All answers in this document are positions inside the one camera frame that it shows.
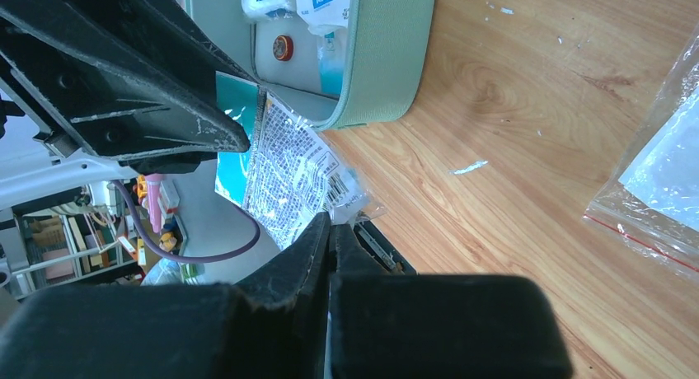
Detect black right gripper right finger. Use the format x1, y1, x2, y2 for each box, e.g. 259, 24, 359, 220
329, 226, 574, 378

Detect white gauze packet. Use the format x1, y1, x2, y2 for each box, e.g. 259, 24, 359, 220
584, 30, 698, 281

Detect small blue white bottle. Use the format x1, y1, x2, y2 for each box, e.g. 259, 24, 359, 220
241, 0, 296, 21

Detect teal header plastic packet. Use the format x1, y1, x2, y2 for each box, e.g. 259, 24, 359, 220
214, 72, 386, 249

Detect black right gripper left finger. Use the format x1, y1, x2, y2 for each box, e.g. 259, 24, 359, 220
1, 213, 331, 378

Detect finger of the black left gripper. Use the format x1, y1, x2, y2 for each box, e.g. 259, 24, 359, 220
1, 0, 250, 158

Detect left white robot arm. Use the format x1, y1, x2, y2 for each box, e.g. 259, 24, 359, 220
1, 0, 251, 208

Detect white blue cotton packet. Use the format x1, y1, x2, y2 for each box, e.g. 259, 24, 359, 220
296, 0, 351, 36

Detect mint green medicine kit case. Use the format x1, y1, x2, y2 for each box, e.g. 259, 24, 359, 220
177, 0, 435, 131

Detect blue mask package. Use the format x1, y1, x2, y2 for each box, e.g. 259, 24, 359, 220
317, 28, 348, 96

